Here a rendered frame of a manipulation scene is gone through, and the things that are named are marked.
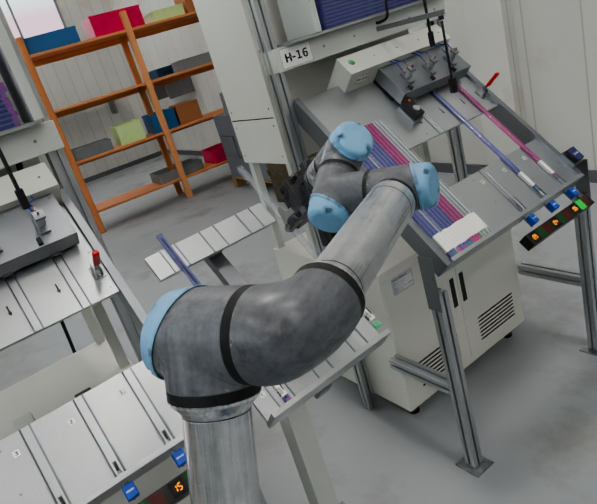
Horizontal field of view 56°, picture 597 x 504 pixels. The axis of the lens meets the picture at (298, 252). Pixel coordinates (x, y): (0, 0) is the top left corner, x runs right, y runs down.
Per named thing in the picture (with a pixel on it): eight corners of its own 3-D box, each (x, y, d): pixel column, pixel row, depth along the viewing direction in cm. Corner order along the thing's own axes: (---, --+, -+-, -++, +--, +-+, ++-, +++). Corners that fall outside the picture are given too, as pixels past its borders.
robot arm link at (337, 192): (356, 205, 88) (367, 152, 94) (296, 212, 94) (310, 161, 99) (374, 232, 94) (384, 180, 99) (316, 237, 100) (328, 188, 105)
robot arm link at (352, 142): (331, 146, 94) (341, 109, 98) (307, 178, 104) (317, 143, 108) (372, 164, 96) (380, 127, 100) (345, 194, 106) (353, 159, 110)
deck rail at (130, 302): (213, 427, 123) (215, 419, 118) (206, 432, 123) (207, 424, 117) (66, 202, 147) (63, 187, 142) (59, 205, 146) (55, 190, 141)
